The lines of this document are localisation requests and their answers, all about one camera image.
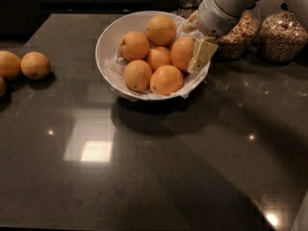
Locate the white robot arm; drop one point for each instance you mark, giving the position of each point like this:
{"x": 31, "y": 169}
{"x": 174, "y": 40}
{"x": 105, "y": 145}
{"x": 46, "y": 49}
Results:
{"x": 236, "y": 8}

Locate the white bowl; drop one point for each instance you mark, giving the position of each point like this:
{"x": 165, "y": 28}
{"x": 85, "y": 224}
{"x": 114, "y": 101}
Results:
{"x": 109, "y": 42}

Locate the glass jar with grains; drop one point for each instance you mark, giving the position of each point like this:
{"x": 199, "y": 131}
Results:
{"x": 232, "y": 46}
{"x": 281, "y": 37}

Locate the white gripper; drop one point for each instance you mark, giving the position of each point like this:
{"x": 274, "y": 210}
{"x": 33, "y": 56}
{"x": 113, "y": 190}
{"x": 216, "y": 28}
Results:
{"x": 213, "y": 17}

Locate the right glass jar with grains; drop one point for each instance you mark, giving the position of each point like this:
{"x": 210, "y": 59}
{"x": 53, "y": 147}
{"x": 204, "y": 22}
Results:
{"x": 281, "y": 37}

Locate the centre small orange in bowl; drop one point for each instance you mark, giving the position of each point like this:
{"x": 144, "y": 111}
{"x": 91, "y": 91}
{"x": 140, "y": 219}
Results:
{"x": 158, "y": 56}

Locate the white plastic liner in bowl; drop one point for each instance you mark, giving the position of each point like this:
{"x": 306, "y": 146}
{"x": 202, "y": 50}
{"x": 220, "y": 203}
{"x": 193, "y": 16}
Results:
{"x": 112, "y": 68}

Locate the middle glass jar with grains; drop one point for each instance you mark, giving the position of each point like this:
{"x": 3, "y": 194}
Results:
{"x": 232, "y": 46}

